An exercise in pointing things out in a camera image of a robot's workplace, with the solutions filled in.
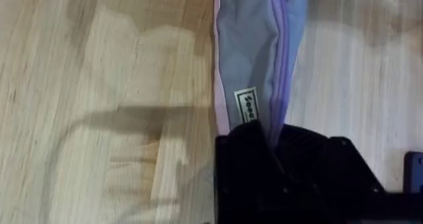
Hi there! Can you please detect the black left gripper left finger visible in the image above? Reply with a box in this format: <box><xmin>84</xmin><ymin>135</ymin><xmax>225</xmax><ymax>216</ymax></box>
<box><xmin>214</xmin><ymin>119</ymin><xmax>288</xmax><ymax>224</ymax></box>

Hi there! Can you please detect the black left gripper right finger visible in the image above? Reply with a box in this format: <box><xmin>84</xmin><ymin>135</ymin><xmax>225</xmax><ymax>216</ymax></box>
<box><xmin>276</xmin><ymin>123</ymin><xmax>387</xmax><ymax>224</ymax></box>

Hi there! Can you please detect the blue soft zip bag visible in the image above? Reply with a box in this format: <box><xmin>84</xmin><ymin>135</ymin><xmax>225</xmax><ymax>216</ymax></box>
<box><xmin>213</xmin><ymin>0</ymin><xmax>310</xmax><ymax>149</ymax></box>

